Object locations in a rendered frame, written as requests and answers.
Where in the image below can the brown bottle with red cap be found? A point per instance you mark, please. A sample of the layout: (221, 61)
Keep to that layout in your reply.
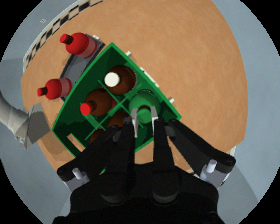
(98, 102)

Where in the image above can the red bottle with pink label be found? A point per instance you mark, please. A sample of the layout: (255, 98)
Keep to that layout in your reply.
(56, 88)
(79, 44)

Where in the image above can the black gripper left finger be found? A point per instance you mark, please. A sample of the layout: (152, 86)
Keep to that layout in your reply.
(93, 159)

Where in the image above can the brown bottle with green cap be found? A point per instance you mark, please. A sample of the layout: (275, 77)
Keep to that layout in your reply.
(117, 118)

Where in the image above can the green bottle with light green label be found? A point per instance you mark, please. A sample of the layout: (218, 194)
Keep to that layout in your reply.
(143, 99)

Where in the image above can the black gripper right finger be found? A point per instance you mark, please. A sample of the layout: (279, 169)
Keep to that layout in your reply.
(210, 164)

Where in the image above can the brown bottle with white cap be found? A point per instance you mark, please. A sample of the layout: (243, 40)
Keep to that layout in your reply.
(97, 132)
(122, 80)

